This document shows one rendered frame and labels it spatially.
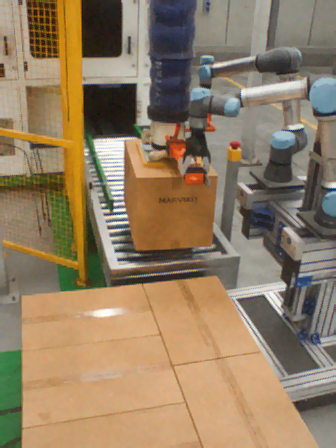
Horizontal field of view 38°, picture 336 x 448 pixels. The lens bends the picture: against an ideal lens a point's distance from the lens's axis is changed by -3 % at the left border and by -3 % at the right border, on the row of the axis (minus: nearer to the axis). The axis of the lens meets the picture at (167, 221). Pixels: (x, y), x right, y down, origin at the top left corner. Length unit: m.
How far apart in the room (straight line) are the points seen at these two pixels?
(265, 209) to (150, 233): 0.59
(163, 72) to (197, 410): 1.53
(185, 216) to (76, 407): 1.09
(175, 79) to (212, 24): 9.36
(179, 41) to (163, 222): 0.88
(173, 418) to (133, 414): 0.15
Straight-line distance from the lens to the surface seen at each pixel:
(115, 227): 3.07
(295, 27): 12.74
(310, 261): 2.20
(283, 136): 2.52
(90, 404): 1.94
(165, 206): 2.45
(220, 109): 1.96
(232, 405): 1.96
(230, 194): 3.16
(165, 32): 2.42
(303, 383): 2.59
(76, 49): 2.89
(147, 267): 2.56
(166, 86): 2.47
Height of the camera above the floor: 1.99
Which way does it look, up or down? 28 degrees down
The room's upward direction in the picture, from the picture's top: 3 degrees clockwise
